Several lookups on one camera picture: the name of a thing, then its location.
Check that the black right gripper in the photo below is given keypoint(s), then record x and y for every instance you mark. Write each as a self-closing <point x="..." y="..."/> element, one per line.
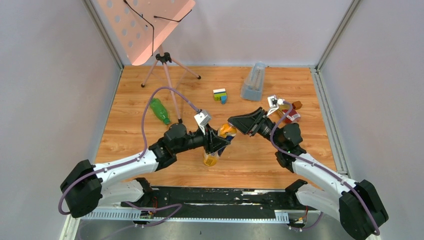
<point x="250" y="123"/>

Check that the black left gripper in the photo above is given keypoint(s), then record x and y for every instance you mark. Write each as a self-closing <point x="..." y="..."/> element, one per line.
<point x="209" y="141"/>

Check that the yellow blue milk tea bottle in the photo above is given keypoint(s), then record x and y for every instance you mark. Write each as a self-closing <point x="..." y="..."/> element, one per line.
<point x="211" y="159"/>

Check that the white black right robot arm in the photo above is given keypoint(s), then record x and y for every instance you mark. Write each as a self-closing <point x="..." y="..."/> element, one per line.
<point x="355" y="204"/>

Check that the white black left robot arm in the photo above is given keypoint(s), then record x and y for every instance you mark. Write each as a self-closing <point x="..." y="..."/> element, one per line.
<point x="89" y="186"/>

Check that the clear blue detergent bottle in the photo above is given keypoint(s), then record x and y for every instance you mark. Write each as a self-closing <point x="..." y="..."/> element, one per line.
<point x="252" y="87"/>

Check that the red yellow tea bottle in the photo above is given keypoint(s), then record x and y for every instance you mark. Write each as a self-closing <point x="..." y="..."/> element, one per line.
<point x="292" y="117"/>

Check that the green plastic bottle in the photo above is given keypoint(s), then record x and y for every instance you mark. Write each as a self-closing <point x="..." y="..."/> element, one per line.
<point x="159" y="111"/>

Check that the coloured toy brick stack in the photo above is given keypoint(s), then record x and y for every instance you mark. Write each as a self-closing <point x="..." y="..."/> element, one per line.
<point x="220" y="95"/>

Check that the brown small block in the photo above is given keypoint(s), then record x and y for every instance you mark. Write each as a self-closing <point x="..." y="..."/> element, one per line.
<point x="296" y="105"/>

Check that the pink music stand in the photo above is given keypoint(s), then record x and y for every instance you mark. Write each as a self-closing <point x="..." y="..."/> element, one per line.
<point x="141" y="26"/>

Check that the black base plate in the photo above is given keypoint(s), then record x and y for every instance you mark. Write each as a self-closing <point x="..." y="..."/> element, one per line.
<point x="221" y="203"/>

